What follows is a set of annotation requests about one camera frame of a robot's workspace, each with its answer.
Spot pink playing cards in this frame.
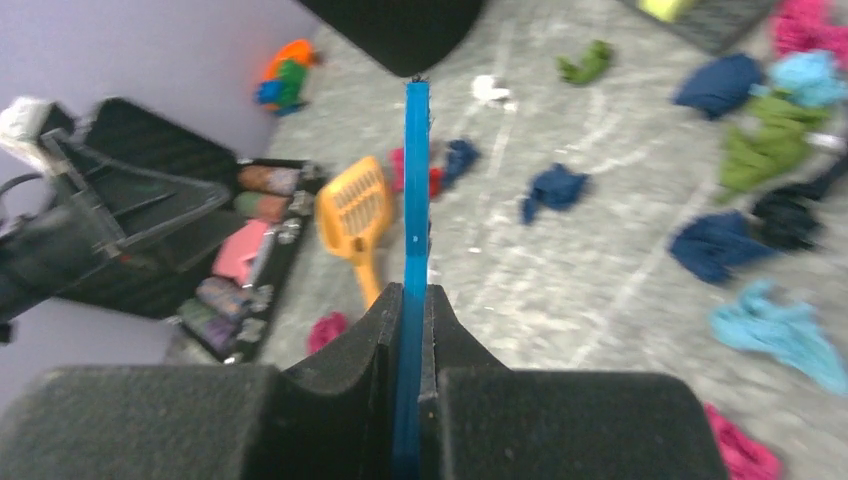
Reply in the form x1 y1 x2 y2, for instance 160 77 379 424
212 219 270 286

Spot teal paper ball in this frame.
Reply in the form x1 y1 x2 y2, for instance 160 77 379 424
769 49 847 108

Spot orange ring toy blocks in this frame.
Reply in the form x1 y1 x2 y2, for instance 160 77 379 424
254 39 321 117

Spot light blue paper scrap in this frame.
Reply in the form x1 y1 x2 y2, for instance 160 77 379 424
709 280 847 395

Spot yellow slotted scoop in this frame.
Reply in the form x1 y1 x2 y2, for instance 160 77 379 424
314 156 393 309

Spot far magenta paper scrap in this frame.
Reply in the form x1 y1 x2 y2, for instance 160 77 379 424
769 0 847 71

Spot white paper scrap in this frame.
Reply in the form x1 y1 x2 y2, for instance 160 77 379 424
471 75 515 111

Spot black poker chip case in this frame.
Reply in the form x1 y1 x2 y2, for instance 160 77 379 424
39 98 327 364

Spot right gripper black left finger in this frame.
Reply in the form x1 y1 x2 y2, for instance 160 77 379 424
1 284 402 479

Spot dark blue paper scrap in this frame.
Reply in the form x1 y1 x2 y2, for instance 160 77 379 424
668 210 778 285

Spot small green paper scrap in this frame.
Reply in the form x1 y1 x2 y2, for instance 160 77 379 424
557 40 614 86

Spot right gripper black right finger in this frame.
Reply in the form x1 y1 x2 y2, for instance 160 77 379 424
419 285 727 479

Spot large magenta paper scrap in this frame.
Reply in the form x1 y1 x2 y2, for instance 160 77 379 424
307 312 348 355

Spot dark blue paper ball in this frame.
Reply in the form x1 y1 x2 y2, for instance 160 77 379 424
672 53 763 121

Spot red paper scrap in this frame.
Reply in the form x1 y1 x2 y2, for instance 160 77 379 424
389 148 444 199

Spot blue hand brush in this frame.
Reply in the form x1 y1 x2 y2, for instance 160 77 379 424
391 77 430 480

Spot black paper scrap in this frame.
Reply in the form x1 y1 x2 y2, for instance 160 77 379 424
751 154 847 251

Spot near magenta paper scrap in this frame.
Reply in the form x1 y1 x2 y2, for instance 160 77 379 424
704 403 783 480

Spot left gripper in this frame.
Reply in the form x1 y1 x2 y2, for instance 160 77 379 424
1 97 232 344

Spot navy paper scrap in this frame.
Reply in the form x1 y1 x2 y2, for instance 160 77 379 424
442 138 480 189

